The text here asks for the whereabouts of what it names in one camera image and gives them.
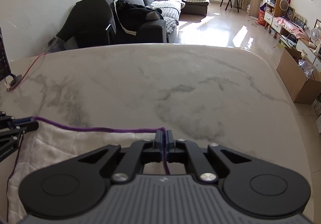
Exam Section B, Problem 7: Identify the white towel purple trim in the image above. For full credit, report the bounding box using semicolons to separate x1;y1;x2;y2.
5;116;186;224

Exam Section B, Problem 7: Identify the round grey phone stand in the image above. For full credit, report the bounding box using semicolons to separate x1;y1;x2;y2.
5;74;22;92

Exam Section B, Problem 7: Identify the black smartphone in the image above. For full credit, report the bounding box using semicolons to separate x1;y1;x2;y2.
0;29;11;81

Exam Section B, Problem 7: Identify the dark grey sofa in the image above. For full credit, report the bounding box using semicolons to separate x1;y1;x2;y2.
56;0;210;48

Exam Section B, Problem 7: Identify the cardboard box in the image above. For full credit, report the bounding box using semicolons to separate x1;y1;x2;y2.
276;48;320;104

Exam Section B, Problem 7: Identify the low shelf cabinet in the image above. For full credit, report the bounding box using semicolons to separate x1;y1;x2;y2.
264;0;320;69

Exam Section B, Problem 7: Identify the wooden desk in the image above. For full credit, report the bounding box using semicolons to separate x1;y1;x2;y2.
242;0;263;18

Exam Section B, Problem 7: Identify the small white fan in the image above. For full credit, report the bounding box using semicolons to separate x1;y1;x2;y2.
310;28;319;44

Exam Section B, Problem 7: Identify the red charging cable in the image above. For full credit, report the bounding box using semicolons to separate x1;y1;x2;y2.
7;52;47;92

